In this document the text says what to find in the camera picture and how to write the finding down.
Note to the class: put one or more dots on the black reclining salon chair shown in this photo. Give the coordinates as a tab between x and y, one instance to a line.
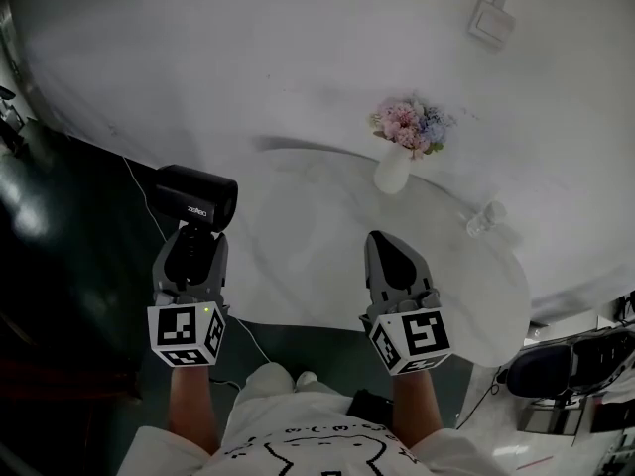
555	370

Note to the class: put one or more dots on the black hair dryer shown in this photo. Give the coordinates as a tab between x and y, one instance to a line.
193	191

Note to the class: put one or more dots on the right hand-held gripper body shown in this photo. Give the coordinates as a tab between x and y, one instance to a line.
421	335

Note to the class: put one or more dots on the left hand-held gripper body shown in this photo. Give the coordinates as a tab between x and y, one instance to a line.
178	327

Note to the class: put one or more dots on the dark wooden furniture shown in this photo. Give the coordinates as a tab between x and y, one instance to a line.
59	394

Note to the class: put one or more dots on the white trousers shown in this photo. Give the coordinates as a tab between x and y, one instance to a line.
263	385

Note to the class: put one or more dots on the pink and blue flower bouquet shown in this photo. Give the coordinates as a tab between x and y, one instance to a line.
407	124

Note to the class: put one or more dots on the white wall switch box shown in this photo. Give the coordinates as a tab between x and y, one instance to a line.
491	23

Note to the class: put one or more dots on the small clear glass bottle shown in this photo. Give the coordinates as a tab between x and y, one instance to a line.
483	218

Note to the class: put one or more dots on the person's right forearm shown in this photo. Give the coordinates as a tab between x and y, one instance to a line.
417	409

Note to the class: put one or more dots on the white curved table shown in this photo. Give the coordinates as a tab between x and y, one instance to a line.
317	246

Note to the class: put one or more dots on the white printed t-shirt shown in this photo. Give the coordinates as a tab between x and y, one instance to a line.
307	444

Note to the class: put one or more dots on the black waist pouch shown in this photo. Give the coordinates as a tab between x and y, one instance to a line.
369	404

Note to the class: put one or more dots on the white vase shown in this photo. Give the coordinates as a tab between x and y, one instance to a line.
392	174

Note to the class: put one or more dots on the white shoe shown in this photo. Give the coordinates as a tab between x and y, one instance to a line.
306	380

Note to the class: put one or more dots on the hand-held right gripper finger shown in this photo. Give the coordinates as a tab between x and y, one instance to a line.
372	280
421	278

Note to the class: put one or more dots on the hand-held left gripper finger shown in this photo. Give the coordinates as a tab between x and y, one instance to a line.
221	266
159	271

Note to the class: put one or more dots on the person's left forearm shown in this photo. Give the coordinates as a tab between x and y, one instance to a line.
191	404

